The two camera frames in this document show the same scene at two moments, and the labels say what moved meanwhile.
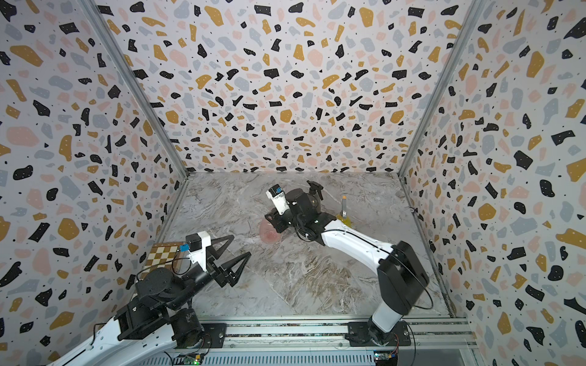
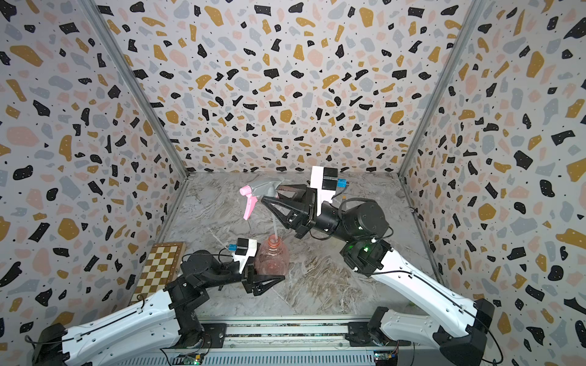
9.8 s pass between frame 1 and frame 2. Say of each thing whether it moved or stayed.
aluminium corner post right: stayed
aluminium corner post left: stayed
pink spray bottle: moved
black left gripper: moved
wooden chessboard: stayed
